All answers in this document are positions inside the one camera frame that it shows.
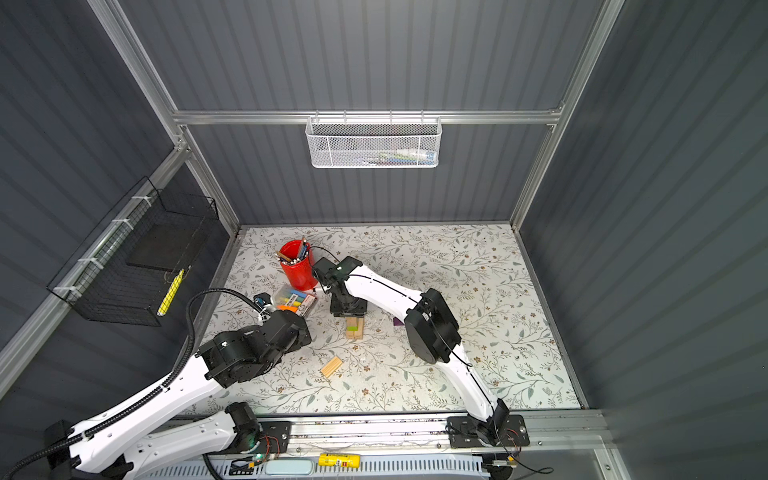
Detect yellow highlighter in basket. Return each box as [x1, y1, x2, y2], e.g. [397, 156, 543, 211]
[156, 269, 185, 317]

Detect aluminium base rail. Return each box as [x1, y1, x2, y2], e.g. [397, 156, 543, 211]
[258, 410, 614, 456]

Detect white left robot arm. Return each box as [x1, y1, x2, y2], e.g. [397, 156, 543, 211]
[3, 288, 311, 479]

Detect black wire basket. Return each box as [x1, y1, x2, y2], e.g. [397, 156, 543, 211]
[47, 181, 219, 327]

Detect red pen cup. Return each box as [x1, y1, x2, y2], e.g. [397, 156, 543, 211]
[276, 239, 318, 291]

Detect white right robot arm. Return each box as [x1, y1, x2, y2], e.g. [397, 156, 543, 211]
[312, 256, 530, 449]

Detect white wire mesh basket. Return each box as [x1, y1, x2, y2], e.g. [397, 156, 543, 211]
[305, 117, 443, 169]

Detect wood block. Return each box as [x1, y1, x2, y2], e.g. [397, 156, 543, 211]
[320, 356, 343, 379]
[345, 317, 365, 340]

